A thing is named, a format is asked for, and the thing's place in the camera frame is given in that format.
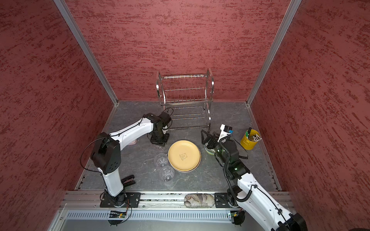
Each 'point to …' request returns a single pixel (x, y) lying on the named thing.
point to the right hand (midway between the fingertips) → (204, 134)
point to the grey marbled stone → (199, 200)
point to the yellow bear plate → (184, 156)
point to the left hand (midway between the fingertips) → (163, 147)
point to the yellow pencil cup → (249, 139)
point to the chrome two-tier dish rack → (189, 97)
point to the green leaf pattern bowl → (210, 151)
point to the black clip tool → (128, 180)
